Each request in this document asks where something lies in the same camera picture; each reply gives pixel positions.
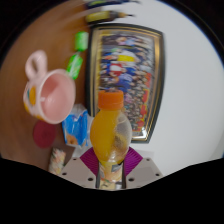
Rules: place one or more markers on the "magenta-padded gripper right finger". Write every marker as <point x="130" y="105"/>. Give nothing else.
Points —
<point x="143" y="171"/>

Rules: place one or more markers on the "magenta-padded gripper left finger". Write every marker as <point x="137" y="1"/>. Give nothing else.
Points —
<point x="78" y="171"/>

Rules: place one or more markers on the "orange-capped juice bottle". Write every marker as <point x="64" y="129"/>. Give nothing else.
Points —
<point x="108" y="133"/>

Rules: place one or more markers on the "small patterned snack packet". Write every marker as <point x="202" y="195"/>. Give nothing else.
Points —
<point x="57" y="161"/>

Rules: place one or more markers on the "flat round red coaster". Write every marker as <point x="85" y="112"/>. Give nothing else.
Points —
<point x="44" y="134"/>

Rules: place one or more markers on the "pink patterned mug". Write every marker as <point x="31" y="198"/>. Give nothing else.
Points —
<point x="56" y="95"/>

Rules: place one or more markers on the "framed group picture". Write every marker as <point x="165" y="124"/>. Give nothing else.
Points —
<point x="126" y="80"/>

